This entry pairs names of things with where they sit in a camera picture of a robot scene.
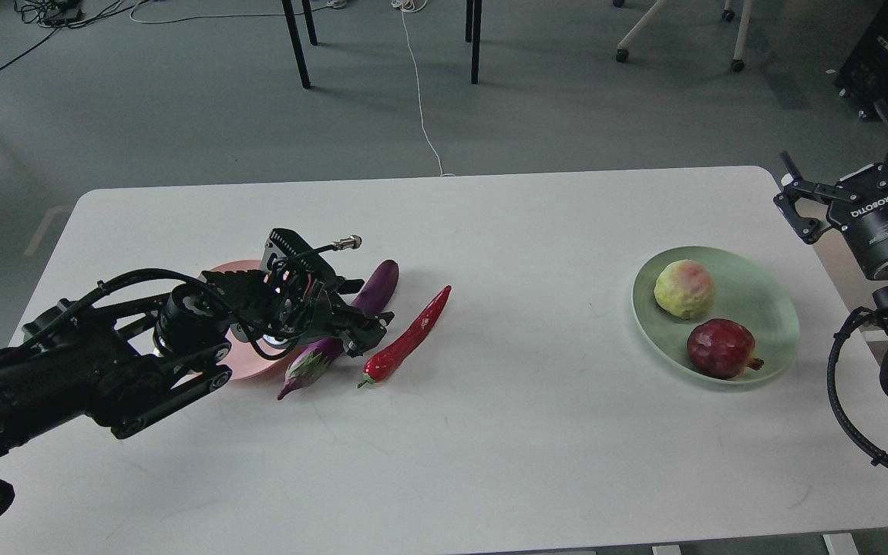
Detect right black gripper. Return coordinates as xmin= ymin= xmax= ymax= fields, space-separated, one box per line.
xmin=773 ymin=99 xmax=888 ymax=282

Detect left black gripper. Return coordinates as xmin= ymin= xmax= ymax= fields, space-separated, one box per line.
xmin=205 ymin=267 xmax=395 ymax=359

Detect purple eggplant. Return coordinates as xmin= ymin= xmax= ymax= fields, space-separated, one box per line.
xmin=276 ymin=260 xmax=399 ymax=401

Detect red chili pepper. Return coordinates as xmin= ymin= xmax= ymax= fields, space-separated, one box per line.
xmin=356 ymin=284 xmax=453 ymax=388

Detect yellow-green peach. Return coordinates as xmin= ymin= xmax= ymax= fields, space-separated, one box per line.
xmin=653 ymin=259 xmax=718 ymax=320

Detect red pomegranate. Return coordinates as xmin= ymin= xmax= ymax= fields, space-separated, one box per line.
xmin=686 ymin=318 xmax=765 ymax=380

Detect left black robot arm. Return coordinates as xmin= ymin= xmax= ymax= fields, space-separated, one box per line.
xmin=0 ymin=228 xmax=392 ymax=516

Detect pink plate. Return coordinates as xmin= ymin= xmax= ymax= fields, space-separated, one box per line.
xmin=210 ymin=259 xmax=296 ymax=380

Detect green plate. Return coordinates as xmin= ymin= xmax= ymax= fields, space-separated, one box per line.
xmin=630 ymin=246 xmax=800 ymax=388

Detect white chair base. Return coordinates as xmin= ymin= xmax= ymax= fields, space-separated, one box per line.
xmin=614 ymin=1 xmax=755 ymax=74

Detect black table leg left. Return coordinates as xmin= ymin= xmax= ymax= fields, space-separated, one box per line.
xmin=281 ymin=0 xmax=318 ymax=90

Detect black table leg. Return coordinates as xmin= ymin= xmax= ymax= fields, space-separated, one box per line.
xmin=281 ymin=0 xmax=318 ymax=90
xmin=465 ymin=0 xmax=483 ymax=85

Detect black table leg right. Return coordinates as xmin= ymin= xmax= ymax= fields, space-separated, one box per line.
xmin=465 ymin=0 xmax=483 ymax=85

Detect white floor cable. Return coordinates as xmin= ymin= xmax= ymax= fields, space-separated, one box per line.
xmin=392 ymin=0 xmax=456 ymax=177

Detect black floor cables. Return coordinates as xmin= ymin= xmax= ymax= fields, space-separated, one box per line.
xmin=0 ymin=0 xmax=136 ymax=90

